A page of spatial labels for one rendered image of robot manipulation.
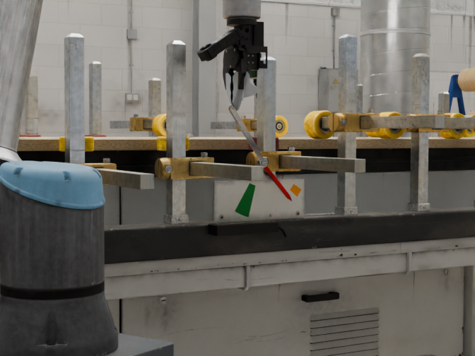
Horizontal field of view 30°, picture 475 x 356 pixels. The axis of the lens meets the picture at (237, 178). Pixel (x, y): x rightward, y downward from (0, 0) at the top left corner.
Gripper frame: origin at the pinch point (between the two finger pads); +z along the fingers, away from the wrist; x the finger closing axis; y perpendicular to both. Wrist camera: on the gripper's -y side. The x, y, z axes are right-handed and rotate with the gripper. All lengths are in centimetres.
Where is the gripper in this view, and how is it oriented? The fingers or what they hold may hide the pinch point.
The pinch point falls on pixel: (233, 104)
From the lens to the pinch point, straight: 209.4
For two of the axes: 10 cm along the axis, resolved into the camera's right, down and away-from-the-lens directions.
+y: 8.7, -0.2, 4.9
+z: 0.0, 10.0, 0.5
